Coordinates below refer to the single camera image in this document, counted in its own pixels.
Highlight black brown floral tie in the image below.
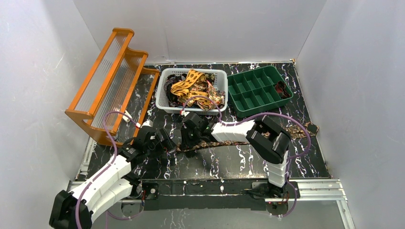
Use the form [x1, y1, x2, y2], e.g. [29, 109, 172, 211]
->
[175, 122, 320, 153]

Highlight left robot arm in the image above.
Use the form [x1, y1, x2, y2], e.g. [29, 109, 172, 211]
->
[49, 125, 177, 229]

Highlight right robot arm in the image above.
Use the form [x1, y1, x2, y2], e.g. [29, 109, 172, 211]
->
[180, 111, 291, 198]

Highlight white plastic basket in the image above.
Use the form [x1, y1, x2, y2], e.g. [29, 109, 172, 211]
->
[155, 68, 228, 114]

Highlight flamingo patterned tie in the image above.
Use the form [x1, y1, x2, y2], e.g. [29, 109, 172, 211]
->
[201, 81, 225, 110]

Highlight yellow patterned tie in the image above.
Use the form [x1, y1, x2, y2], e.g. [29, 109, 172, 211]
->
[171, 69, 211, 110]

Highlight orange wooden rack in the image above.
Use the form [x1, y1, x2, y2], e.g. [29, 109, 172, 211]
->
[65, 28, 160, 146]

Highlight green compartment tray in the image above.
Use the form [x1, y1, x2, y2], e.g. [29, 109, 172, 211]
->
[227, 65, 293, 118]

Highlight rolled dark red tie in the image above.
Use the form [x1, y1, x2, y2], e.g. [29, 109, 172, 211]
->
[274, 81, 291, 99]

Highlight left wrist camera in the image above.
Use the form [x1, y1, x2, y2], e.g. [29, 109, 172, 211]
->
[136, 120, 153, 128]

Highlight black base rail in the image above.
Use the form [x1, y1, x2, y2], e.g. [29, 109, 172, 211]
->
[142, 179, 279, 210]

